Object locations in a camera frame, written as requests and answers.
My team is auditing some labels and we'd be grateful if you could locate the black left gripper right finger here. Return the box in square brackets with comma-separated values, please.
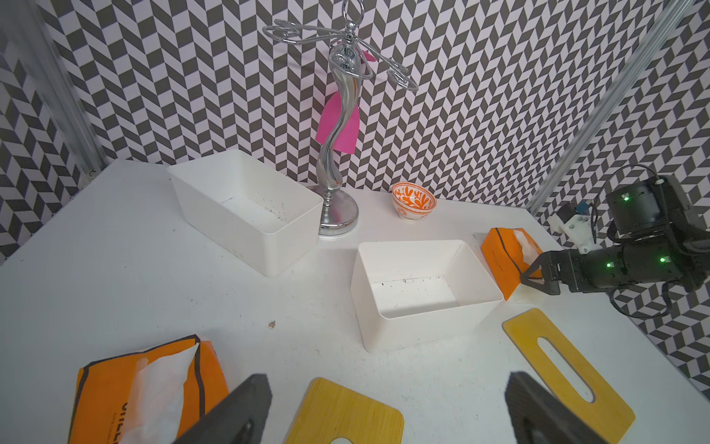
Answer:
[505, 372, 606, 444]

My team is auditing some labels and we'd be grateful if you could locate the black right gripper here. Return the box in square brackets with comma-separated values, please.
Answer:
[521, 250, 596, 295]

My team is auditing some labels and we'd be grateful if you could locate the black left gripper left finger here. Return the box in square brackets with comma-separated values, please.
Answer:
[174, 374, 273, 444]

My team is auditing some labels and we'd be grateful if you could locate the orange tissue pack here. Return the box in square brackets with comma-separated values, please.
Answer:
[68, 335, 229, 443]
[481, 228, 543, 302]

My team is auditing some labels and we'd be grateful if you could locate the yellow wooden lid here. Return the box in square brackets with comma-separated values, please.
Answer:
[502, 308, 636, 443]
[286, 377, 405, 443]

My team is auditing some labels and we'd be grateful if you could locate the white plastic box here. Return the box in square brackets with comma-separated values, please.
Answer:
[351, 240, 504, 353]
[168, 150, 324, 277]

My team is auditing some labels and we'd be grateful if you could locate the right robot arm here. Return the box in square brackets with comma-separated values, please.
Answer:
[519, 168, 709, 318]

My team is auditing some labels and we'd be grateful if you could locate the orange patterned ceramic bowl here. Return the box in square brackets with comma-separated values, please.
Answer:
[391, 182, 437, 222]

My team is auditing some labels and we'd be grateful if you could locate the chrome jewelry stand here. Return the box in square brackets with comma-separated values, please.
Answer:
[261, 0, 420, 238]

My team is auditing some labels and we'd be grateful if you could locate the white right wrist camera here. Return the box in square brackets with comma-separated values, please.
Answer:
[548, 203, 601, 255]

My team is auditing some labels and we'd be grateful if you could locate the aluminium corner post right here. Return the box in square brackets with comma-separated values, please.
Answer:
[526, 0, 694, 216]

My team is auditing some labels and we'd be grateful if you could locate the aluminium corner post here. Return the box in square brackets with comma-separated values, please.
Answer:
[1, 1, 108, 188]
[526, 0, 694, 216]

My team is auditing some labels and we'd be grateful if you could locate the aluminium corner post left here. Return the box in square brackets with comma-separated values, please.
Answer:
[1, 1, 108, 188]

